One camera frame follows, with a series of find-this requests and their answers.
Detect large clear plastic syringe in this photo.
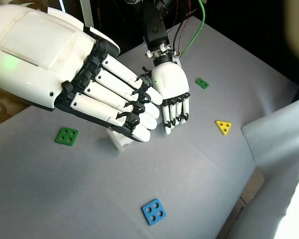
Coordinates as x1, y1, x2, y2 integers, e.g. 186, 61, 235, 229
106, 125, 135, 153

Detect green rectangular two-hole block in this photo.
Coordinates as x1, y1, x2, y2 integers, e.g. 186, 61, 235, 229
195, 78, 210, 90

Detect yellow triangular three-hole block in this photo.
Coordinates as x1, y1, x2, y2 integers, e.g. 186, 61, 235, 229
215, 120, 232, 136

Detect white pillar with light strip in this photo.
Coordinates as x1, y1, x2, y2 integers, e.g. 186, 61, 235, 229
58, 0, 93, 28

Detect green square four-hole block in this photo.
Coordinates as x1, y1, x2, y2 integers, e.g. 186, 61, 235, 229
55, 127, 79, 145

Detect pale backdrop cloth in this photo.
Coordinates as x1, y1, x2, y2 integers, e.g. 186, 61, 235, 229
226, 96, 299, 239

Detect blue square four-hole block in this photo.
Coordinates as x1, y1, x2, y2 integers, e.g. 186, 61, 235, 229
141, 198, 167, 226

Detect brown cardboard piece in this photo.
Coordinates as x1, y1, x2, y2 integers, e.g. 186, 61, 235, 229
235, 171, 265, 225

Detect grey table cloth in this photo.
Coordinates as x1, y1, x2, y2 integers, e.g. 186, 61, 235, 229
0, 17, 299, 239

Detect thin red black wires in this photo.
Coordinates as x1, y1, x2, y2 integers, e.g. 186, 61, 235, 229
168, 0, 197, 53

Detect green cable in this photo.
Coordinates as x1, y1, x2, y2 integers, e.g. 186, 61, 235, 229
180, 0, 206, 55

